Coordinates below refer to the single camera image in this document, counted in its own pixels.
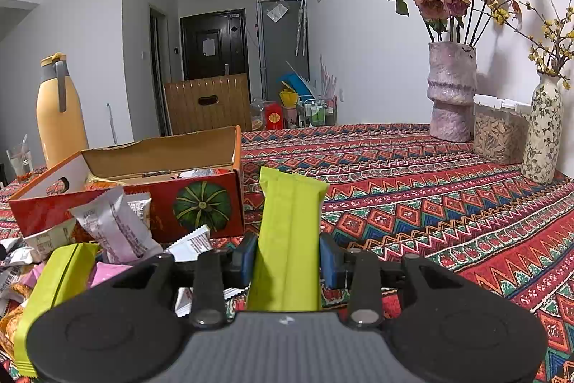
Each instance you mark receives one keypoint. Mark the yellow thermos jug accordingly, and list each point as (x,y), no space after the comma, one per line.
(60,131)

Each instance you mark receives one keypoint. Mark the yellow blossom branches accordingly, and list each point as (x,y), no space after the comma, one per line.
(554,33)

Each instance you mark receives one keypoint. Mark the clear seed container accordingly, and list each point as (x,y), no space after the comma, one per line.
(500,136)

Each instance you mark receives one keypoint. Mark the pink decorative sticks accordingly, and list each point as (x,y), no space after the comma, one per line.
(328,78)

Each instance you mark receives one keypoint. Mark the floral narrow vase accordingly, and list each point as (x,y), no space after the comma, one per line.
(542,131)

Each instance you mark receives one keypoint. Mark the blue folder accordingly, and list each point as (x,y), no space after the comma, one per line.
(293,82)

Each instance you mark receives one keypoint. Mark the red pumpkin print cardboard box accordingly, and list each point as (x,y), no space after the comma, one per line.
(161,206)

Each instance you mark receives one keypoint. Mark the small red gift box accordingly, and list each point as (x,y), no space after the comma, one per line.
(273,116)

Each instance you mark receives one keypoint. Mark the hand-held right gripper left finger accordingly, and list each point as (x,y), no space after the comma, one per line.
(245,259)

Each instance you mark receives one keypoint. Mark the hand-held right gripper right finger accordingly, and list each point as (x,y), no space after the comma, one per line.
(328,262)

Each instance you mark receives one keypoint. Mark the green snack packet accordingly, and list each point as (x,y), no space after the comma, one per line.
(287,239)
(58,280)

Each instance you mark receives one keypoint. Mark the pink snack packet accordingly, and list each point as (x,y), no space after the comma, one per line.
(110,273)
(32,277)

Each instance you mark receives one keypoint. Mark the dark entrance door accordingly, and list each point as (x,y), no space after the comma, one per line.
(215,46)

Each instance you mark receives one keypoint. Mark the yellow bag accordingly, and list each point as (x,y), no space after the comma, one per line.
(289,98)

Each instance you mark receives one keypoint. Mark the grey refrigerator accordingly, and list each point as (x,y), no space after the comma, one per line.
(282,51)

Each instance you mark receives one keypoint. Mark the pink ceramic vase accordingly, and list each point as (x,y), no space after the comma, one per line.
(450,96)

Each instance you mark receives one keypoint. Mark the clear drinking glass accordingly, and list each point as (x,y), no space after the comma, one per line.
(20,161)

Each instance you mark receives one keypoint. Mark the pile of white snack packets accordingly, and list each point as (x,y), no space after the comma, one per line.
(112,226)

